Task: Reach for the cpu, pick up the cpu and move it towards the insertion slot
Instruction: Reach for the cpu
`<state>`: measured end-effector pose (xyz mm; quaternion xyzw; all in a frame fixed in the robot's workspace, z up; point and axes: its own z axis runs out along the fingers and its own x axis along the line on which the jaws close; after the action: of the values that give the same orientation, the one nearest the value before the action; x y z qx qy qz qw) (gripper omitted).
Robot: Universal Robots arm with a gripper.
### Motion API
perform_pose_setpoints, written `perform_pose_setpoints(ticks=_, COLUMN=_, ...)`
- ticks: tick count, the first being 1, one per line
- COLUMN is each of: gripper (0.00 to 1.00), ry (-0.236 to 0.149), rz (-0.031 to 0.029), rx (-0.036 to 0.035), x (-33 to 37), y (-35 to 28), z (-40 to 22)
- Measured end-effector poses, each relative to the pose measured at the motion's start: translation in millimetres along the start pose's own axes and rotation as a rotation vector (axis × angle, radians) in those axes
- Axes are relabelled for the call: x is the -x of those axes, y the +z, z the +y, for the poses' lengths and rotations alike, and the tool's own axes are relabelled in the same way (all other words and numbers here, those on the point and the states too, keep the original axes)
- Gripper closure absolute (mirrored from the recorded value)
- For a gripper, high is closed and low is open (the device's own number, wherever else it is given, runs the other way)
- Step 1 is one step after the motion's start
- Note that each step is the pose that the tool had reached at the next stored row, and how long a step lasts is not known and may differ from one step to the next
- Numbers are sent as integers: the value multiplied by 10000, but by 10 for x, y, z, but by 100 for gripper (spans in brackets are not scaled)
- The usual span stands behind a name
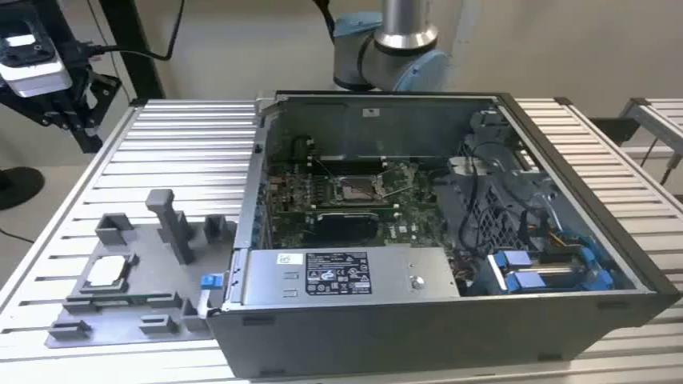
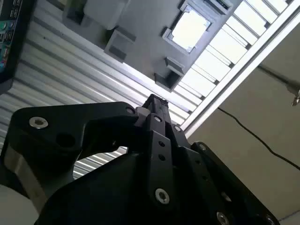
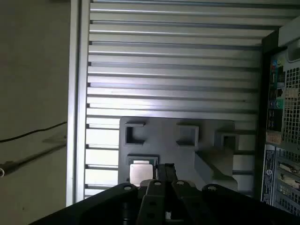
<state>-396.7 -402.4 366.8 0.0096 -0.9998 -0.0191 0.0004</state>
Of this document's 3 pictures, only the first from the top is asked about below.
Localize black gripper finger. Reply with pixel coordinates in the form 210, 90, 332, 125
0, 94, 82, 133
68, 71, 124, 154

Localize silver square CPU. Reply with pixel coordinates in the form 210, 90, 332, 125
87, 255, 134, 287

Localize CPU socket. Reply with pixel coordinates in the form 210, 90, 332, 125
331, 174, 387, 203

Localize black round stand foot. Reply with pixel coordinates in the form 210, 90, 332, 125
0, 166, 46, 210

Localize grey parts rack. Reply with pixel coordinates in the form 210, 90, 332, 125
43, 188, 239, 347

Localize green RAM stick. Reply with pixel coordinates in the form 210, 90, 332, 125
79, 292, 179, 302

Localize thin metal locking lever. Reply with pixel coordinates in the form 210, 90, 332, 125
312, 156, 343, 180

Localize black installed RAM stick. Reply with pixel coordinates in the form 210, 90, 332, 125
312, 156, 388, 167

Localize black graphics card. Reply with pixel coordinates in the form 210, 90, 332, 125
312, 210, 382, 246

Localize metal socket cover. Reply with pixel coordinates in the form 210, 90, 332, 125
379, 162, 419, 194

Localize silver power supply with label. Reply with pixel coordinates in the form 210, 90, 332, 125
227, 246, 462, 309

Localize green motherboard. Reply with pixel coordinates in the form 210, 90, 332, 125
264, 158, 460, 251

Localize grey drive cage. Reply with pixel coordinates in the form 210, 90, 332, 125
432, 110, 567, 257

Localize black open PC case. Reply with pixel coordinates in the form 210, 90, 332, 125
206, 90, 683, 379

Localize neighbouring metal slat table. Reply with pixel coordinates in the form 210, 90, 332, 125
618, 97, 683, 159

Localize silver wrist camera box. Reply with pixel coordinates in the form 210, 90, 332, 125
0, 23, 74, 98

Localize black frame post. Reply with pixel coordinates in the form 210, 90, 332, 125
99, 0, 168, 103

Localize black camera cable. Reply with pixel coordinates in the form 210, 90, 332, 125
79, 0, 186, 62

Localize blue disk carrier silver handle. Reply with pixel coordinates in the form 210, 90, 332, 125
195, 273, 226, 319

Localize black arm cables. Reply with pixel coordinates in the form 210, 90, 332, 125
314, 0, 339, 41

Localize black wire in case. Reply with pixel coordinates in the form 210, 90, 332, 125
452, 135, 530, 257

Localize black table bracket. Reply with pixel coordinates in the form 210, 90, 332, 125
589, 117, 641, 146

